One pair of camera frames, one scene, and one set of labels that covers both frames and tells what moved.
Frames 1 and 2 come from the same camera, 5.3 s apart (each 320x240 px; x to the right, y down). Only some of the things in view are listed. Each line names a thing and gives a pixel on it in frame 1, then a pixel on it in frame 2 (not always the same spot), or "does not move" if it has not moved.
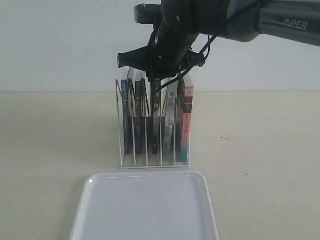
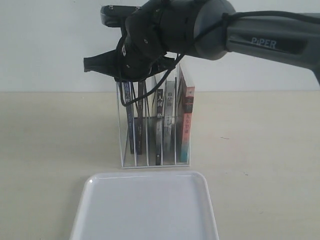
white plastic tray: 174,205 does not move
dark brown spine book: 139,116 does not move
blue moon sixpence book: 125,117 -> 128,93
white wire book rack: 154,122 does not move
